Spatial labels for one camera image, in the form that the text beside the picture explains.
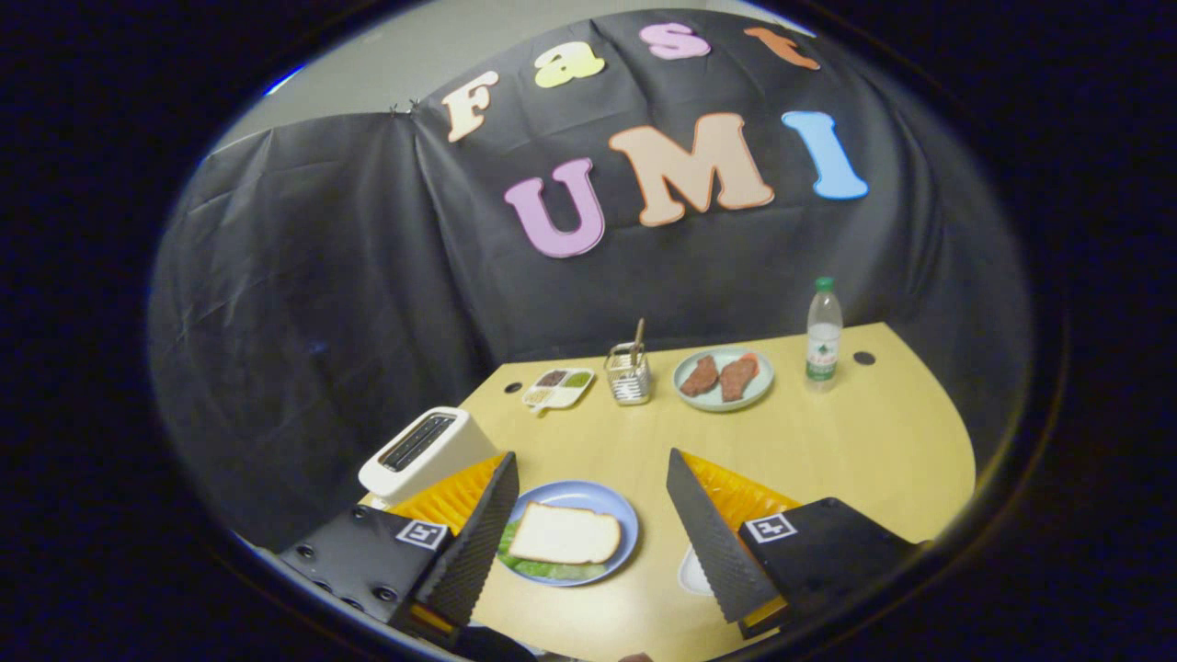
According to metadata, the blue round plate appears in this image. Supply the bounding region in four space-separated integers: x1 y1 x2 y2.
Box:
497 480 640 588

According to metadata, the white toaster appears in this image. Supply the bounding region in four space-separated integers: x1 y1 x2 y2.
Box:
358 406 500 509

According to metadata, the black backdrop cloth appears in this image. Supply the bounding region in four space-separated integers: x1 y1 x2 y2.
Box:
147 9 1031 553

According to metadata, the plain bread slice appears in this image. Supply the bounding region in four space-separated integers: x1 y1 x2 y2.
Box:
508 502 623 565

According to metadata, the pale green plate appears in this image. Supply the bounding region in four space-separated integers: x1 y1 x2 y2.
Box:
672 347 775 413

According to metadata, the wire utensil holder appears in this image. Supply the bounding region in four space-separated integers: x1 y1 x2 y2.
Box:
604 342 652 406

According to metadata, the brown meat patty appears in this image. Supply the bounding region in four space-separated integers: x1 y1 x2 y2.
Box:
718 353 760 403
679 356 721 398

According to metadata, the white oval plate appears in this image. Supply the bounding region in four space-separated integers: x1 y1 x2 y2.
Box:
678 544 714 597

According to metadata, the clear water bottle green cap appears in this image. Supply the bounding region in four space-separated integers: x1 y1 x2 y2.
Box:
806 277 844 394

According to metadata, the green lettuce leaf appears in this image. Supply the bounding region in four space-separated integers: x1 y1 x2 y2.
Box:
497 519 608 582

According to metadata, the white divided bean dish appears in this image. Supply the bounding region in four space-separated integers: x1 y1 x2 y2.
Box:
520 367 596 417

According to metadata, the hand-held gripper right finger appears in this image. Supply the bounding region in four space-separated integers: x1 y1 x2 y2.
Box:
666 448 920 640

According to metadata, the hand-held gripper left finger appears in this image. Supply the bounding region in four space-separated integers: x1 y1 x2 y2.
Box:
279 451 520 645

